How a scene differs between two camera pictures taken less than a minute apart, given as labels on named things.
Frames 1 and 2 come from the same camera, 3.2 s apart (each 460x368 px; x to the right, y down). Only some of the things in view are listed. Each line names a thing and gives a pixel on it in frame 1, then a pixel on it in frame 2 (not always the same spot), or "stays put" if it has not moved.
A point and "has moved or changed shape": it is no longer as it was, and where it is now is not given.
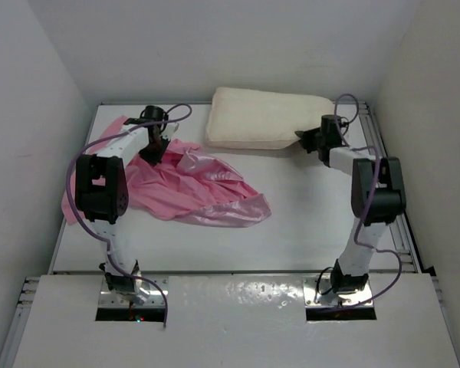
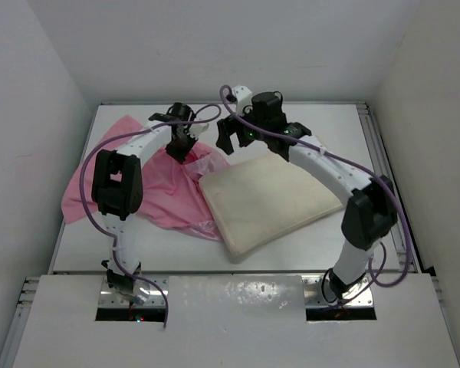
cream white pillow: (254, 119) → (257, 205)
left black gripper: (152, 159) → (180, 156)
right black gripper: (305, 137) → (226, 127)
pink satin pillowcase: (184, 184) has moved or changed shape
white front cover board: (241, 321) stays put
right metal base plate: (323, 304) stays put
